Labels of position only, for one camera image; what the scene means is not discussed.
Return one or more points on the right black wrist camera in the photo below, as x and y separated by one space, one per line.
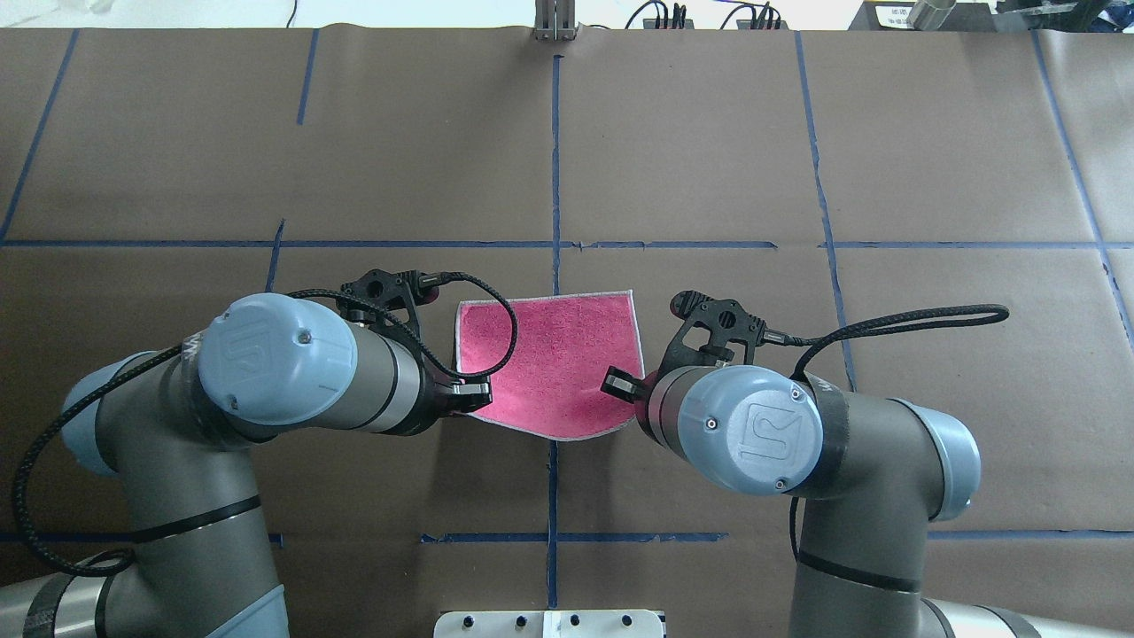
709 327

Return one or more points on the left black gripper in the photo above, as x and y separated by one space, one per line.
436 400

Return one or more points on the pink towel white edge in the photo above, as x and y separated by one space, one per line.
551 386

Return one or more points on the aluminium frame post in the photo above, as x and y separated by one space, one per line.
555 20

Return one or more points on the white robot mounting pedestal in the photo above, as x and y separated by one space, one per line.
552 623

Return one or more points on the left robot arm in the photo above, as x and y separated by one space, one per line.
177 428

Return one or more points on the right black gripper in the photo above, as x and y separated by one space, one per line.
644 409

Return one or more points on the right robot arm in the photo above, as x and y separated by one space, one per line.
873 473

